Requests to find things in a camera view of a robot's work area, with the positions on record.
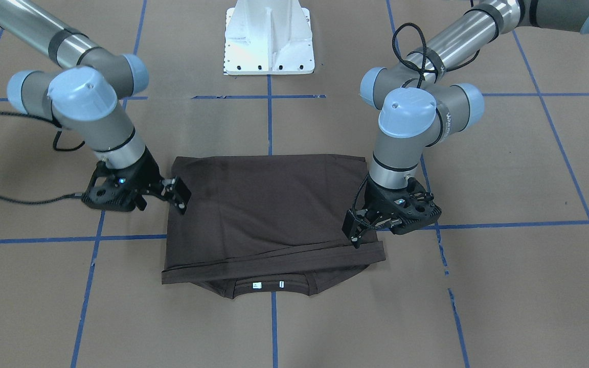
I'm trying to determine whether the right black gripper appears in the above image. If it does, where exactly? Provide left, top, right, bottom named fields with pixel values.
left=121, top=148, right=192, bottom=215

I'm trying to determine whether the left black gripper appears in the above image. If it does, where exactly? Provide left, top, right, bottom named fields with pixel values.
left=342, top=176, right=402, bottom=249

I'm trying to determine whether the dark brown t-shirt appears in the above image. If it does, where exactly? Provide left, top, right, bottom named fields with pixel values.
left=161, top=154, right=386, bottom=299

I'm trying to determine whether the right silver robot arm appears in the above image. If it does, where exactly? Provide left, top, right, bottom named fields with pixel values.
left=0, top=1, right=191, bottom=214

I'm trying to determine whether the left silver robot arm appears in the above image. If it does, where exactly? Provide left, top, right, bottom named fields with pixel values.
left=342, top=1, right=589, bottom=248

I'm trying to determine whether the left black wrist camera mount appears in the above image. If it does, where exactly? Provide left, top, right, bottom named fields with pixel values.
left=385, top=177, right=442, bottom=235

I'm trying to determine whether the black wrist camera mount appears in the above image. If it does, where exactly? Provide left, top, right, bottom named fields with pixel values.
left=80, top=161, right=147, bottom=212
left=385, top=177, right=442, bottom=235

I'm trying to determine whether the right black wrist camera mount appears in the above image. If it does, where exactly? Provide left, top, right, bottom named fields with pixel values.
left=80, top=161, right=147, bottom=212

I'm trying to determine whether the white central pedestal column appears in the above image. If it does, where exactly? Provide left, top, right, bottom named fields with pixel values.
left=223, top=1, right=315, bottom=76

